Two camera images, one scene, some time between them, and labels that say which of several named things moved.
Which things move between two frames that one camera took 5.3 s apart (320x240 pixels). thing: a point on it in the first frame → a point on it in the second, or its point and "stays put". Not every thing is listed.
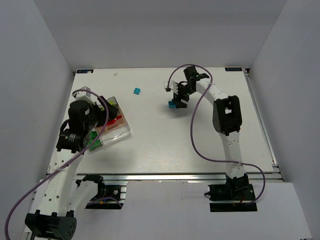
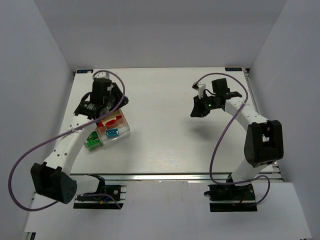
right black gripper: [180, 97] → [200, 106]
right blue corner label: [234, 69] stays put
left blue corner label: [84, 71] stays put
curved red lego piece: [111, 122] stays put
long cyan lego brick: [171, 104] → [112, 132]
